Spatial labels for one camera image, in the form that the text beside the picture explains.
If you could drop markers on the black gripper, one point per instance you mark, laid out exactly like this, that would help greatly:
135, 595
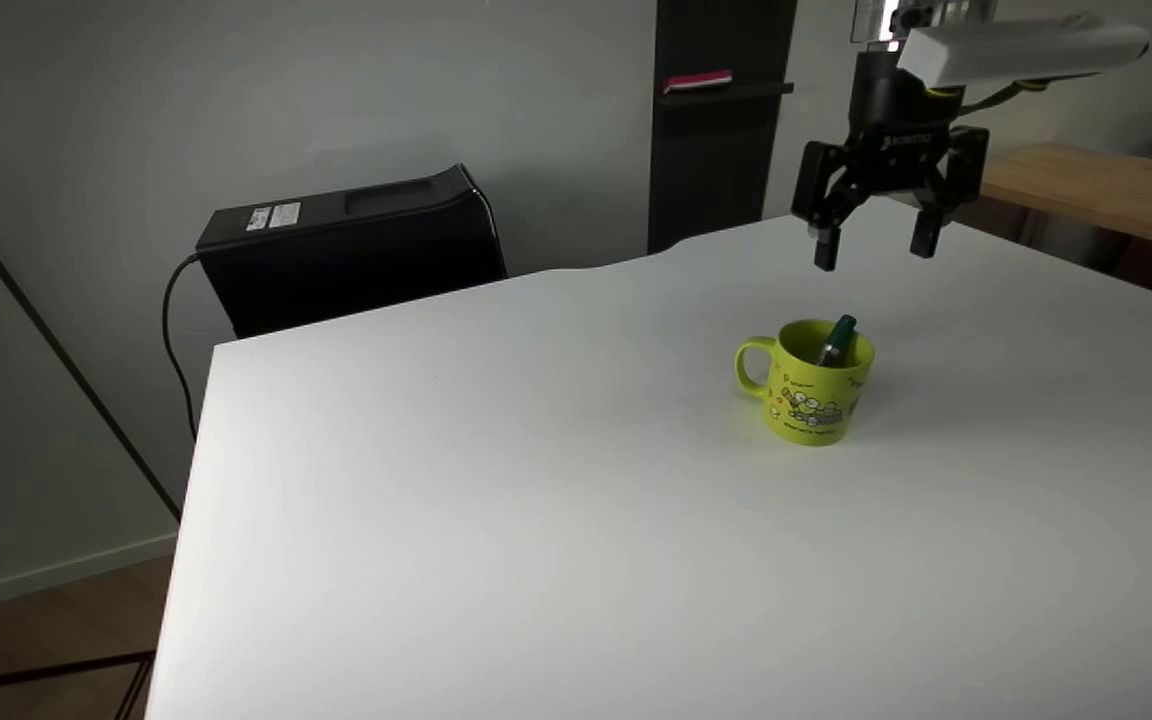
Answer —
902, 138

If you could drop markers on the green marker pen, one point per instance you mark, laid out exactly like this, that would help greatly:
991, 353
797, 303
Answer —
838, 343

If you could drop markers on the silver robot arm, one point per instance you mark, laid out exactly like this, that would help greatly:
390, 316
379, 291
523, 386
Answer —
888, 27

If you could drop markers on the dark tall shelf column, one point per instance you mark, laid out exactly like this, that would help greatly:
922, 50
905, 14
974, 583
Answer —
712, 148

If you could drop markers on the pink item on shelf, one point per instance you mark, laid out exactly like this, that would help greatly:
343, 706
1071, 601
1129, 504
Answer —
694, 82

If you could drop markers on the green ceramic mug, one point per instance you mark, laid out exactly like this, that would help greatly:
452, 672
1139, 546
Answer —
793, 393

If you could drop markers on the wooden side table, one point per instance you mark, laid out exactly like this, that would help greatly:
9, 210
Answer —
1074, 183

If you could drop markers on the black computer tower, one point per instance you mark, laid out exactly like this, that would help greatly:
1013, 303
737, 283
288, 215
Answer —
313, 259

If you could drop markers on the black diagonal tripod leg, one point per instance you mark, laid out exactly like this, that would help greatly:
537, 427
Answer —
91, 393

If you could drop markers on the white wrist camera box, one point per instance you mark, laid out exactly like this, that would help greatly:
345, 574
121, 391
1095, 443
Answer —
1019, 50

